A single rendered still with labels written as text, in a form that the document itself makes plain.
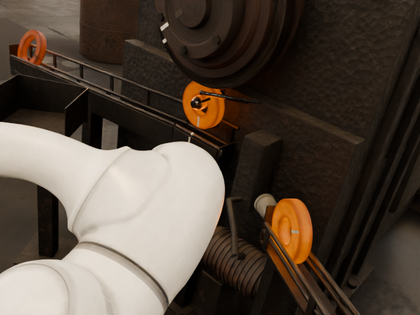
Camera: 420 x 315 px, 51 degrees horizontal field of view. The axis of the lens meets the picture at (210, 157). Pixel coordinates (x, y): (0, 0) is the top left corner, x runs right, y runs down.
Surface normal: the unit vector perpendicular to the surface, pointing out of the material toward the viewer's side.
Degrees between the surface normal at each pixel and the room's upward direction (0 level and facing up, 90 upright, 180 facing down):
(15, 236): 0
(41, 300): 19
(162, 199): 26
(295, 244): 90
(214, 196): 60
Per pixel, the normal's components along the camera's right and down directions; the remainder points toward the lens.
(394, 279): 0.16, -0.87
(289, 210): -0.96, -0.03
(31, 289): 0.00, -0.76
